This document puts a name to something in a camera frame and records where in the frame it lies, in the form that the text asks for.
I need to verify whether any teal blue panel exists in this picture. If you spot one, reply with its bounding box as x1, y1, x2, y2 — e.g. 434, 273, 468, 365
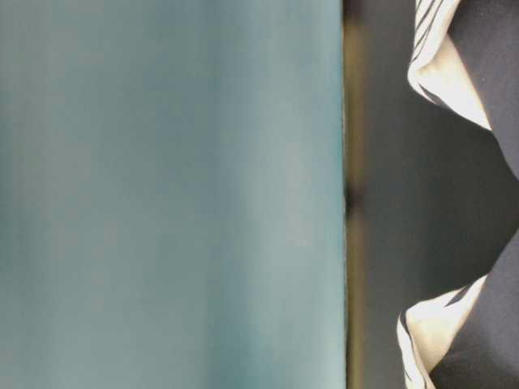
1, 1, 345, 388

